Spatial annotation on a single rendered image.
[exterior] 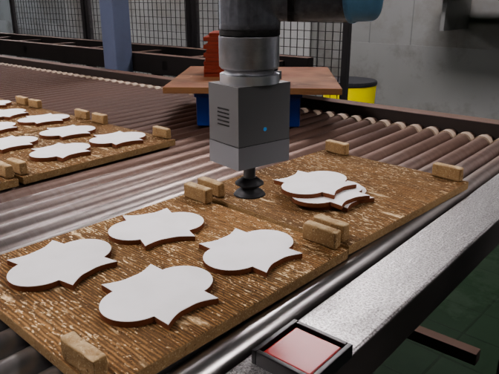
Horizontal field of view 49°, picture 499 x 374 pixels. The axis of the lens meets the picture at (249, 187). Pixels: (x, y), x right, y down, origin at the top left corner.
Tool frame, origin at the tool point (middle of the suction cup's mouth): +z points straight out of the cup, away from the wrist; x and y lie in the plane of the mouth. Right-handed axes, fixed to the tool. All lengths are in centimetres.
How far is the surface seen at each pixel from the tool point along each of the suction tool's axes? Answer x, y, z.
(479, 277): -61, -190, 103
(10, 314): -4.6, 30.9, 8.9
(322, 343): 20.7, 6.5, 9.6
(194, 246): -6.7, 4.9, 8.9
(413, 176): -6.7, -47.4, 8.9
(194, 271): 1.0, 9.7, 8.1
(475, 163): -8, -73, 11
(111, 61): -196, -71, 4
